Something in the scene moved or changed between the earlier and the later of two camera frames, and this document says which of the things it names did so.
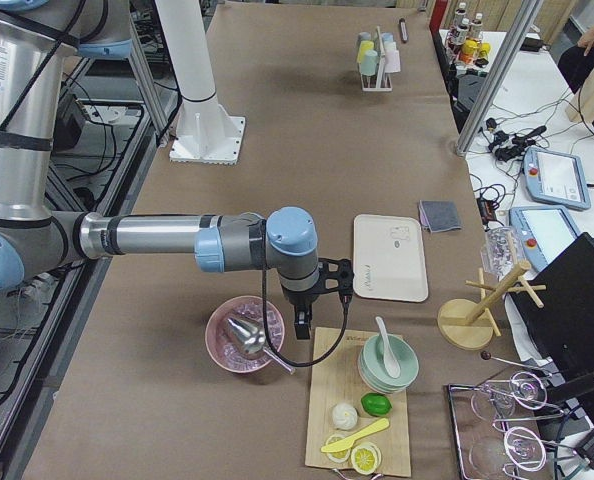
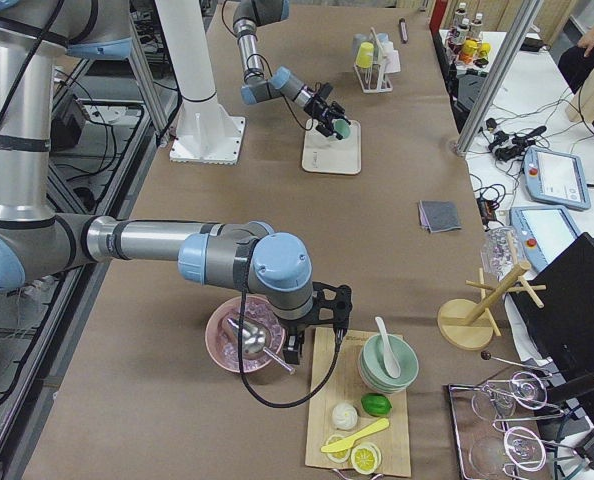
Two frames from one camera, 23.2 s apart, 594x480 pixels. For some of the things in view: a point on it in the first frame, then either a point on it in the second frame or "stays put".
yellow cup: x=365 y=45 stays put
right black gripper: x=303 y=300 → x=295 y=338
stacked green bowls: x=372 y=363 stays put
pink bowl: x=244 y=334 stays put
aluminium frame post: x=527 y=14 stays put
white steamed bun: x=345 y=416 stays put
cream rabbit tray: x=388 y=258 → x=324 y=154
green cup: x=369 y=63 → x=342 y=127
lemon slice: x=366 y=458 stays put
